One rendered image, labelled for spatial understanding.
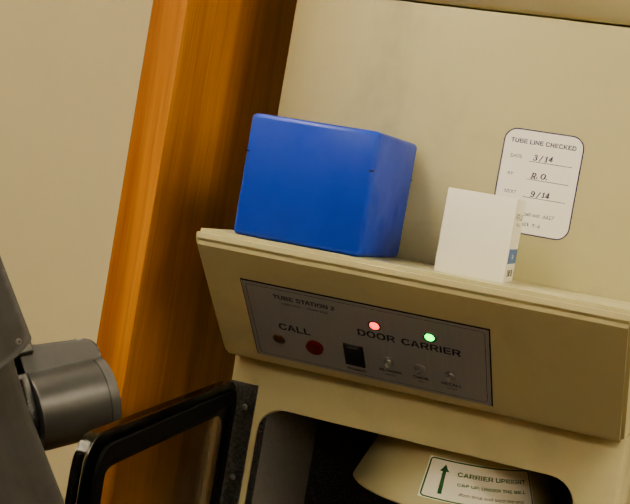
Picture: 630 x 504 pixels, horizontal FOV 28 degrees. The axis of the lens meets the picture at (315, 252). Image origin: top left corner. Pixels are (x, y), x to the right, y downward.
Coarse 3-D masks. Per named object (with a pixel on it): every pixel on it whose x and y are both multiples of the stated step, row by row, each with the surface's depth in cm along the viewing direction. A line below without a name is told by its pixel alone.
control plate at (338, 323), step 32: (256, 288) 93; (288, 288) 92; (256, 320) 96; (288, 320) 95; (320, 320) 93; (352, 320) 92; (384, 320) 90; (416, 320) 89; (288, 352) 98; (384, 352) 93; (416, 352) 92; (448, 352) 90; (480, 352) 89; (416, 384) 94; (448, 384) 93; (480, 384) 91
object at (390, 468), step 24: (384, 456) 103; (408, 456) 102; (432, 456) 101; (456, 456) 100; (360, 480) 104; (384, 480) 102; (408, 480) 101; (432, 480) 100; (456, 480) 99; (480, 480) 99; (504, 480) 100; (528, 480) 101
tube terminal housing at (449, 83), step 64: (320, 0) 101; (384, 0) 99; (320, 64) 101; (384, 64) 99; (448, 64) 97; (512, 64) 96; (576, 64) 94; (384, 128) 99; (448, 128) 97; (576, 128) 94; (576, 256) 94; (256, 384) 103; (320, 384) 101; (448, 448) 97; (512, 448) 95; (576, 448) 94
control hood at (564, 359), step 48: (240, 240) 91; (240, 288) 94; (336, 288) 90; (384, 288) 88; (432, 288) 86; (480, 288) 85; (528, 288) 87; (240, 336) 99; (528, 336) 86; (576, 336) 84; (624, 336) 82; (384, 384) 96; (528, 384) 89; (576, 384) 87; (624, 384) 86; (576, 432) 92; (624, 432) 90
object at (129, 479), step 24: (216, 384) 97; (96, 432) 74; (192, 432) 92; (216, 432) 98; (144, 456) 82; (168, 456) 87; (192, 456) 93; (216, 456) 99; (72, 480) 72; (120, 480) 79; (144, 480) 83; (168, 480) 88; (192, 480) 94
